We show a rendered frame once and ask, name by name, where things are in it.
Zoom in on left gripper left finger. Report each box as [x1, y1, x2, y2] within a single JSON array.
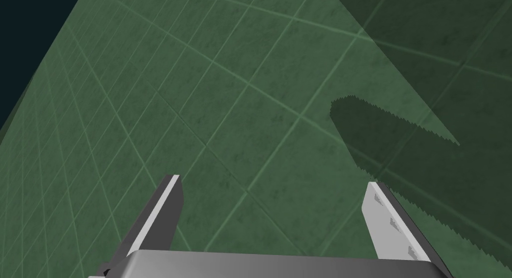
[[115, 174, 185, 258]]

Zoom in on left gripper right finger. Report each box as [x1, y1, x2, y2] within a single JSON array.
[[361, 181, 441, 264]]

